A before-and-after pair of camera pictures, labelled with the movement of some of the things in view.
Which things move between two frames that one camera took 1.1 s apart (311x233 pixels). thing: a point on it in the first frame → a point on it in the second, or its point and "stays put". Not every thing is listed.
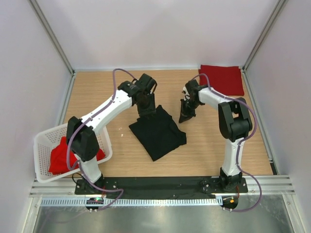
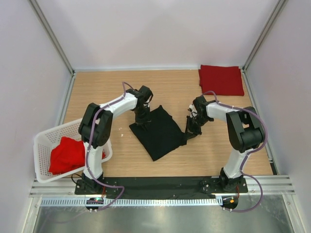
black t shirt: [157, 135] stays put
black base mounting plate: [156, 186] stays put
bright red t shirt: [58, 162] stays put
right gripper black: [185, 115] → [190, 131]
